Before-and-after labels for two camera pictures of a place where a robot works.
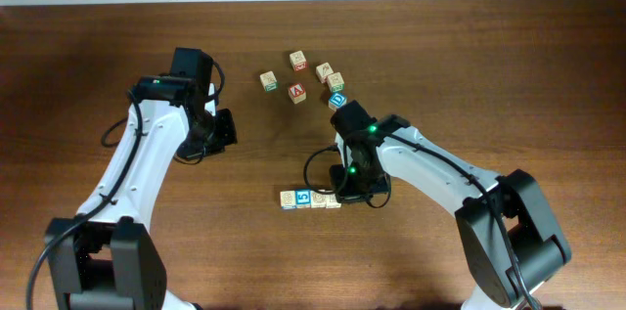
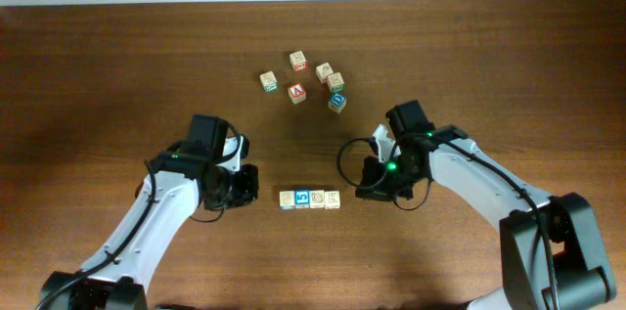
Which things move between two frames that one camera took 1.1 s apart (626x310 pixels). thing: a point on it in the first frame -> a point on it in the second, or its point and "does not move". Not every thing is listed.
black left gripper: [226, 134] -> [246, 191]
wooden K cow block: [332, 201] does not move
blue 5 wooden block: [303, 198] does not move
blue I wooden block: [317, 199] does not move
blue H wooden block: [288, 199] does not move
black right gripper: [345, 193] -> [371, 184]
